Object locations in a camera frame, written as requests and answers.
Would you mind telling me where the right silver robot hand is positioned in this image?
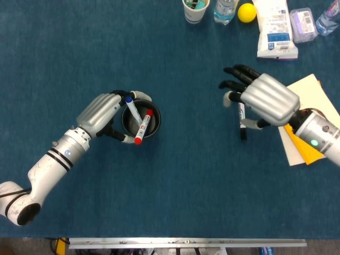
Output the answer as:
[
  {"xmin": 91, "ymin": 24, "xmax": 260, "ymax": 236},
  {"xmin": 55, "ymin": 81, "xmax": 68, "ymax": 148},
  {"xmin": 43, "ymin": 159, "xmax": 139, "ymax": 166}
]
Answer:
[{"xmin": 218, "ymin": 64, "xmax": 301, "ymax": 130}]

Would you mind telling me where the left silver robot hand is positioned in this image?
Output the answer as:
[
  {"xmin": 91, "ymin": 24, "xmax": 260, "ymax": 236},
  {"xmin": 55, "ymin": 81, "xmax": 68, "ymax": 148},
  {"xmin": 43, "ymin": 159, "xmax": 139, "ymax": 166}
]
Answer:
[{"xmin": 76, "ymin": 89, "xmax": 153, "ymax": 146}]

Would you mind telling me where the blue-capped white marker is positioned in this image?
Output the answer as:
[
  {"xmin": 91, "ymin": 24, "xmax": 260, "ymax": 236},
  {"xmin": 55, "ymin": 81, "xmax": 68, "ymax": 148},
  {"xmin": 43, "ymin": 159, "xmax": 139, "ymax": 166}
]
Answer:
[{"xmin": 125, "ymin": 96, "xmax": 143, "ymax": 125}]

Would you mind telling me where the black-capped white marker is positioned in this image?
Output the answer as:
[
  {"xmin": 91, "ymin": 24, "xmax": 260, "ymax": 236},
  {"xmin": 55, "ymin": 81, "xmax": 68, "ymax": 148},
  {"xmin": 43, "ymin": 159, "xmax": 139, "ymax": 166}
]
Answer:
[{"xmin": 237, "ymin": 102, "xmax": 248, "ymax": 141}]

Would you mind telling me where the red-capped white marker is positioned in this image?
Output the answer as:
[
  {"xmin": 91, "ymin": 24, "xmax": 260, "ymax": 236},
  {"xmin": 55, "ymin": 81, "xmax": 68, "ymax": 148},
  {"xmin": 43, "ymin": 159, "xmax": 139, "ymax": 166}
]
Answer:
[{"xmin": 134, "ymin": 108, "xmax": 154, "ymax": 146}]

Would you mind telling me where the black pen cup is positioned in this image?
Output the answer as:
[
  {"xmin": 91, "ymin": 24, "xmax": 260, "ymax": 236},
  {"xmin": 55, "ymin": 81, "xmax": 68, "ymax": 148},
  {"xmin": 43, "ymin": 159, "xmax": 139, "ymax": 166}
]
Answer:
[{"xmin": 121, "ymin": 98, "xmax": 162, "ymax": 139}]

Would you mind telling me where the yellow white Lexicon booklet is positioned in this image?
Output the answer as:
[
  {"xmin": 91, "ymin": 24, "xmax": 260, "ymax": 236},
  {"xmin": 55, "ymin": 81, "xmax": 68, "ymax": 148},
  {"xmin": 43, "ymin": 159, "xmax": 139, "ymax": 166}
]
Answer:
[{"xmin": 283, "ymin": 73, "xmax": 340, "ymax": 165}]

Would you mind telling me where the white paper sheet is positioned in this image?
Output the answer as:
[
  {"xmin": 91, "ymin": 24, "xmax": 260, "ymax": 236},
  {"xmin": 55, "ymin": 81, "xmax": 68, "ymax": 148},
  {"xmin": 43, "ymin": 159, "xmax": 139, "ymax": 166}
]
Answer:
[{"xmin": 277, "ymin": 126, "xmax": 308, "ymax": 167}]

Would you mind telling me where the white wet wipes pack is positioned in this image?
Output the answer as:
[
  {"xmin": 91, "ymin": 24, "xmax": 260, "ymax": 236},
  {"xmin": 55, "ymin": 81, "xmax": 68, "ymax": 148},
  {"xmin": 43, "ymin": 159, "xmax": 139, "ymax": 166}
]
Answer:
[{"xmin": 251, "ymin": 0, "xmax": 299, "ymax": 61}]

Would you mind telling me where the purple clear plastic box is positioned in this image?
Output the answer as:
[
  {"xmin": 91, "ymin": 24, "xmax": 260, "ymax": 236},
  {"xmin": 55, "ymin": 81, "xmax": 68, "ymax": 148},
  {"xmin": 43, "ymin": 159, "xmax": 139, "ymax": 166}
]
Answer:
[{"xmin": 288, "ymin": 7, "xmax": 318, "ymax": 44}]

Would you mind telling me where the yellow ball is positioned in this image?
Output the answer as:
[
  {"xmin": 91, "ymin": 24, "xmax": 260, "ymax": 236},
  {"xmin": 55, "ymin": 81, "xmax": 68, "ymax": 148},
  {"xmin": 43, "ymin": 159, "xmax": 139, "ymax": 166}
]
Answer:
[{"xmin": 237, "ymin": 3, "xmax": 257, "ymax": 24}]

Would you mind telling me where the clear bottle purple label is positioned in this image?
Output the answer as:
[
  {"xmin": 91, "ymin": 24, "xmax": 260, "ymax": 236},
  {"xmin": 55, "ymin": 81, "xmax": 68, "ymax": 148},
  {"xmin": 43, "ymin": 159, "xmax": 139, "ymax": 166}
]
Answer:
[{"xmin": 315, "ymin": 0, "xmax": 340, "ymax": 37}]

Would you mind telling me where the water bottle blue label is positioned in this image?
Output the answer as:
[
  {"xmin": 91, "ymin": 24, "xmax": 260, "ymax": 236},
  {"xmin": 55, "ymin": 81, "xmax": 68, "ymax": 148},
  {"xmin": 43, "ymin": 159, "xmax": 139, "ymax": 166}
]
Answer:
[{"xmin": 214, "ymin": 0, "xmax": 240, "ymax": 26}]

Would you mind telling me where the blue felt table cloth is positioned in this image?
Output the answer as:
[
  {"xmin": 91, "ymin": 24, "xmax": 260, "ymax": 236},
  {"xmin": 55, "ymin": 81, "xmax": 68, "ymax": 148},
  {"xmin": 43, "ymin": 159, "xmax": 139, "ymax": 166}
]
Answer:
[{"xmin": 0, "ymin": 0, "xmax": 340, "ymax": 239}]

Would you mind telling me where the white paper cup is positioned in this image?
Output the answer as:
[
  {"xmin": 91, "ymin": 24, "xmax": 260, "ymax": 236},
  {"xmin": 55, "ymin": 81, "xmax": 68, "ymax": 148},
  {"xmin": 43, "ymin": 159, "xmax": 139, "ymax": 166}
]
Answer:
[{"xmin": 182, "ymin": 0, "xmax": 210, "ymax": 25}]

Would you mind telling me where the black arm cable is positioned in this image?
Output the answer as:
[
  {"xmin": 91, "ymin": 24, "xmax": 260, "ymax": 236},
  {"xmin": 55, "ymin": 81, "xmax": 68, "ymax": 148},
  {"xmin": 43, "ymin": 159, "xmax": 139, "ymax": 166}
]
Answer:
[{"xmin": 0, "ymin": 187, "xmax": 31, "ymax": 199}]

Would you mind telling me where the aluminium frame rail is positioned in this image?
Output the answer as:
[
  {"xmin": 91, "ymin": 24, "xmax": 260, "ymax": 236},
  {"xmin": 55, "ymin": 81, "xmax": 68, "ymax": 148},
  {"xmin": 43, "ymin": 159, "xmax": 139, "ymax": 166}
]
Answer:
[{"xmin": 68, "ymin": 237, "xmax": 308, "ymax": 250}]

